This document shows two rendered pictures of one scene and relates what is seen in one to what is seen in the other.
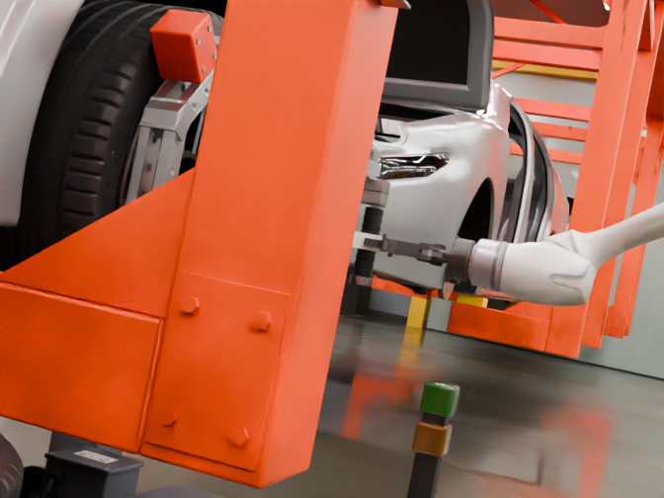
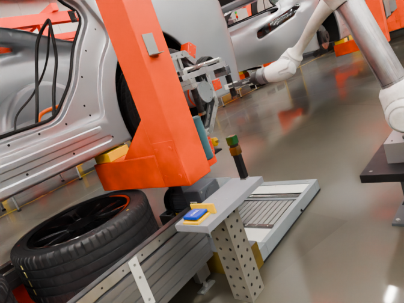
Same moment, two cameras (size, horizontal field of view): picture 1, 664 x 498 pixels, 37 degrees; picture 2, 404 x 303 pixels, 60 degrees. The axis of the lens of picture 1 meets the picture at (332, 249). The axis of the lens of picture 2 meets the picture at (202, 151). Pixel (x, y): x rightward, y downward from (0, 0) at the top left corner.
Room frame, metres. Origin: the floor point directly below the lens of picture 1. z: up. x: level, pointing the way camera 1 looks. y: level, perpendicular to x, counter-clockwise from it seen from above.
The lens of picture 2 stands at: (-0.21, -0.66, 0.98)
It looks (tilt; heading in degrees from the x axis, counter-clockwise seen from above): 12 degrees down; 24
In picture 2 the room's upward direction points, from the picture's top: 19 degrees counter-clockwise
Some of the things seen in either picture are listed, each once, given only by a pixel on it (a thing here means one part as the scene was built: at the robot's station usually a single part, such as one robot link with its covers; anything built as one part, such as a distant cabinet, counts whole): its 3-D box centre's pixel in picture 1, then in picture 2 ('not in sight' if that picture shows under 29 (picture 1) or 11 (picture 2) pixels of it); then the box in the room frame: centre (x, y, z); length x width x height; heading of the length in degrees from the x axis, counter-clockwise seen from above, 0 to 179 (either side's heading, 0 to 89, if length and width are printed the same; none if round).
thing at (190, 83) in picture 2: not in sight; (187, 84); (1.57, 0.07, 0.93); 0.09 x 0.05 x 0.05; 71
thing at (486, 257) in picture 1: (488, 264); (263, 76); (1.81, -0.28, 0.83); 0.09 x 0.06 x 0.09; 161
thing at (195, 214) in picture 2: not in sight; (195, 215); (0.91, -0.05, 0.47); 0.07 x 0.07 x 0.02; 71
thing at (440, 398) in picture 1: (440, 398); (232, 140); (1.26, -0.17, 0.64); 0.04 x 0.04 x 0.04; 71
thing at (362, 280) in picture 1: (368, 243); (231, 86); (1.88, -0.06, 0.83); 0.04 x 0.04 x 0.16
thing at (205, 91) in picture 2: not in sight; (193, 95); (1.77, 0.14, 0.85); 0.21 x 0.14 x 0.14; 71
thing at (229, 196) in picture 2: not in sight; (222, 201); (1.07, -0.11, 0.44); 0.43 x 0.17 x 0.03; 161
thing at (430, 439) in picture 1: (432, 438); (235, 150); (1.26, -0.17, 0.59); 0.04 x 0.04 x 0.04; 71
